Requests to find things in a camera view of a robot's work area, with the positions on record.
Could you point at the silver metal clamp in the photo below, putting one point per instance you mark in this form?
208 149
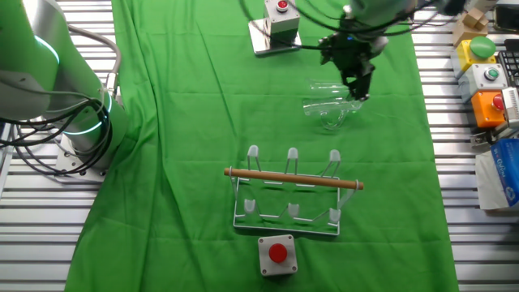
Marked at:
482 138

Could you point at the black rectangular device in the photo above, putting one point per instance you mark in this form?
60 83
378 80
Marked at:
507 18

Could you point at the white box big red button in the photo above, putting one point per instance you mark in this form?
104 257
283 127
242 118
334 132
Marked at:
277 253

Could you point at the grey box green button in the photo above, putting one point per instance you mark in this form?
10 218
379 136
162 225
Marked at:
482 81

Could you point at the green cloth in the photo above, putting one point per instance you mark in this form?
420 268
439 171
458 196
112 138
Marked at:
182 121

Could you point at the clear glass cup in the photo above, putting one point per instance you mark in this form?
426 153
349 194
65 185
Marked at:
324 105

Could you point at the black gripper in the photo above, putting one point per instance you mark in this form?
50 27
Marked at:
350 54

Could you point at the black keyboard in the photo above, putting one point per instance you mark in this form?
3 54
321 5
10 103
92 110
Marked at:
511 65

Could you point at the blue tissue pack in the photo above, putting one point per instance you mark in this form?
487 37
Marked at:
484 182
507 170

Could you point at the grey button box on plate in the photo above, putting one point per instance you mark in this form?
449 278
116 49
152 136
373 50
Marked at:
280 24

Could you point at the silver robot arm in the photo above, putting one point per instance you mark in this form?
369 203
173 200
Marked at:
40 61

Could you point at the yellow box green mushroom button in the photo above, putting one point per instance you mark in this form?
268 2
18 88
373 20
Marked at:
466 54

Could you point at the wooden blocks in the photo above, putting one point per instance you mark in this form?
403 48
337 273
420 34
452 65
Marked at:
470 24

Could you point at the orange box red button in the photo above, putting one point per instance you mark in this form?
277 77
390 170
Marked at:
484 109

